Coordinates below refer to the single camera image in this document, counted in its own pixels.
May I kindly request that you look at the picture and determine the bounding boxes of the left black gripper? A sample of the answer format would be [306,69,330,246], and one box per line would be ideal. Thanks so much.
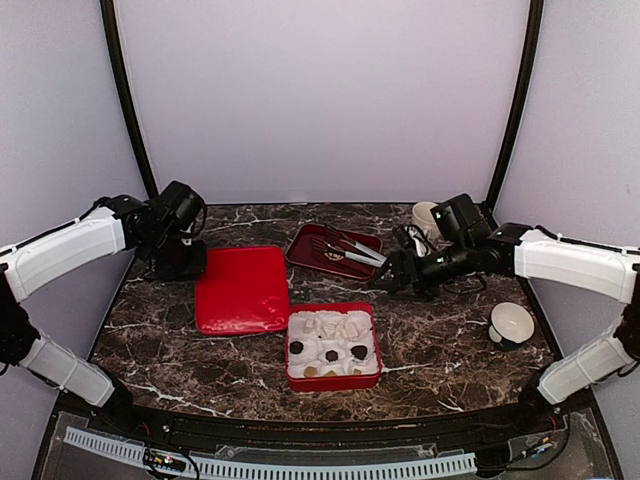
[140,228,207,282]

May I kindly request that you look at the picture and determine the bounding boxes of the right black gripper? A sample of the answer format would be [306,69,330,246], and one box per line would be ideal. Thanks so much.
[367,239,474,304]

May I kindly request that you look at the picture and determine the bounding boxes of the red box lid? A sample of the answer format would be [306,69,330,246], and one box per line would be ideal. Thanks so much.
[195,246,289,336]

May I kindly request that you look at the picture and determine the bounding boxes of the metal tongs white handles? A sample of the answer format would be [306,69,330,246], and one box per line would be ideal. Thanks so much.
[311,226,387,268]

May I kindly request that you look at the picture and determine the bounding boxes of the dark cylinder chocolate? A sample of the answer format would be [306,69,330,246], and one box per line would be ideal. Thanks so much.
[351,345,368,360]

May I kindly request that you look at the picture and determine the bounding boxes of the red box with liners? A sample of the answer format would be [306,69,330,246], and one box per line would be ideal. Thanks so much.
[285,302,382,393]

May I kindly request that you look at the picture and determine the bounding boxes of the dark heart chocolate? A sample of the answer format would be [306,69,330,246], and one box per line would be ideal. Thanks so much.
[325,350,338,362]

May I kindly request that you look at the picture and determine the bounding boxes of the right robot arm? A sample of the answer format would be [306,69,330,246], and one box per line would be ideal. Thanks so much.
[370,223,639,434]

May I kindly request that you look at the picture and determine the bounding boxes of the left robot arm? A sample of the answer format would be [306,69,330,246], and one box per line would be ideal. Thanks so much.
[1,182,207,436]

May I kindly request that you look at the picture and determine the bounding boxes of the cream mug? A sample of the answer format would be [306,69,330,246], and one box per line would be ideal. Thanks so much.
[412,201,443,243]

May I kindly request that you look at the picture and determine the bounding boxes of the white bowl dark base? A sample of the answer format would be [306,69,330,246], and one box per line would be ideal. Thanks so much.
[488,302,535,351]

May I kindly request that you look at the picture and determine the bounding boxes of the dark red tray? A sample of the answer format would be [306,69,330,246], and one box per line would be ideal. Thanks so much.
[285,223,382,281]

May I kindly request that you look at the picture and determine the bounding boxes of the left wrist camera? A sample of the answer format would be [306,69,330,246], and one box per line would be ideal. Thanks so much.
[156,180,207,238]

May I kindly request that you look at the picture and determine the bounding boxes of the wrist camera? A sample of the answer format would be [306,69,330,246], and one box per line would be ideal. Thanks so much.
[156,180,207,238]
[430,193,492,248]

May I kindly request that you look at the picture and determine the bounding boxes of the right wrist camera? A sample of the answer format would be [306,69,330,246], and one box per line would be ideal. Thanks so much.
[430,193,492,248]

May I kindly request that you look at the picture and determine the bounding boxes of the grey cable duct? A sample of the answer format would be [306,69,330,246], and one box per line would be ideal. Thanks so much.
[63,427,477,479]

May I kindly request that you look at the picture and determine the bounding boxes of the left black frame post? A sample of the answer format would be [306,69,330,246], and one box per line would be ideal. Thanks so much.
[99,0,159,198]

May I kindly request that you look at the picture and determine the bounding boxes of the black frame post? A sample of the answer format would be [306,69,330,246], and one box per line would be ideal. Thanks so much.
[484,0,545,213]
[99,0,159,198]

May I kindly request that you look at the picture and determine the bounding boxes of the right black frame post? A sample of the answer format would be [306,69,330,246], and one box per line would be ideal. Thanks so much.
[484,0,545,213]

